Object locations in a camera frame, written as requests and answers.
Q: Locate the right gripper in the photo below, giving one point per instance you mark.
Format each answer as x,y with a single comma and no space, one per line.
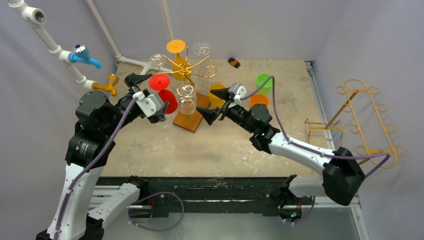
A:
224,106

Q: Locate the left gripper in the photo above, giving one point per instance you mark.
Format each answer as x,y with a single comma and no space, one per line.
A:
133,79

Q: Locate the red plastic goblet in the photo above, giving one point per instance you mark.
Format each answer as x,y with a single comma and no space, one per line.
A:
159,82

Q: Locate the gold wire wine glass rack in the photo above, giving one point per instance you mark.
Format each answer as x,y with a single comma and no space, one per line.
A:
188,117

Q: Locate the ribbed clear wine glass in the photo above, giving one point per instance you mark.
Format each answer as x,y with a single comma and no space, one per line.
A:
203,50

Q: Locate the yellow plastic goblet front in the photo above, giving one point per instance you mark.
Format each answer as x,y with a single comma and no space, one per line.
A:
176,47

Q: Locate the yellow plastic goblet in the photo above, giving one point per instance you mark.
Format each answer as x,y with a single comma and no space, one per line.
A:
215,101
176,47

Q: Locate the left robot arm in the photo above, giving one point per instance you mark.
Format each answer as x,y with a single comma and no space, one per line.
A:
99,121

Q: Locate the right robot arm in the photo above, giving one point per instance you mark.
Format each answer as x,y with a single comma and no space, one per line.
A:
340,175

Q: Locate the yellow plastic goblet back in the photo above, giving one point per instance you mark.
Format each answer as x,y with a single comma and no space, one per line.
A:
215,101

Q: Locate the orange brass tap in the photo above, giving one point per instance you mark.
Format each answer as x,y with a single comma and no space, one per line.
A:
112,80

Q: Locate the orange plastic goblet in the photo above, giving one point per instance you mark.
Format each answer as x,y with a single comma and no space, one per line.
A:
258,99

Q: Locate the black orange hex key set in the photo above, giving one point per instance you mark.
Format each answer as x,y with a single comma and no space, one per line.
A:
234,62

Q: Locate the blue tap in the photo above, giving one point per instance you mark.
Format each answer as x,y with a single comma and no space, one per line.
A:
81,54

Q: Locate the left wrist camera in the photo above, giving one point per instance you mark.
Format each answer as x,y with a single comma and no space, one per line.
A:
149,104

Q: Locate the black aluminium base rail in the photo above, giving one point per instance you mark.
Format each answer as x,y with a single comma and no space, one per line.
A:
268,196

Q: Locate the gold wall hook rack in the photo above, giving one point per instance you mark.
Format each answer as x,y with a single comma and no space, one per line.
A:
362,114

